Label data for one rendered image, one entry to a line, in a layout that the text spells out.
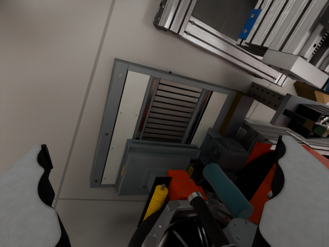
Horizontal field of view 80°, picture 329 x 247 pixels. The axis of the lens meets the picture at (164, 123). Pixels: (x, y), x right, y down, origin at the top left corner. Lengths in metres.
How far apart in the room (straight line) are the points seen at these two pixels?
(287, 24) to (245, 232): 0.57
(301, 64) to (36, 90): 1.08
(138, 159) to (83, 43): 0.65
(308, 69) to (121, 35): 0.83
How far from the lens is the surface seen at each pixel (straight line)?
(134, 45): 1.12
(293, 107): 1.19
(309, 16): 0.56
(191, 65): 1.25
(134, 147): 1.19
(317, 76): 0.60
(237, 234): 0.70
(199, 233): 0.98
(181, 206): 0.88
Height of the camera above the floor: 1.09
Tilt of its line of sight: 55 degrees down
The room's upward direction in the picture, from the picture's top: 146 degrees clockwise
